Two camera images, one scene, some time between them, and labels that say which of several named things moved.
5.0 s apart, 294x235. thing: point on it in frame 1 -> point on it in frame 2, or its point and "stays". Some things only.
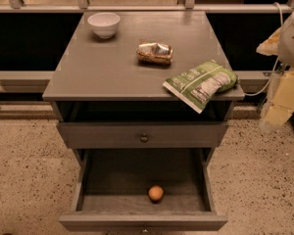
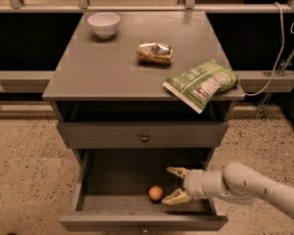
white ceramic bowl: x=104 y=23 stays
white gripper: x=292 y=38 -> x=194 y=182
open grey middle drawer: x=112 y=192 stays
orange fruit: x=156 y=193 stays
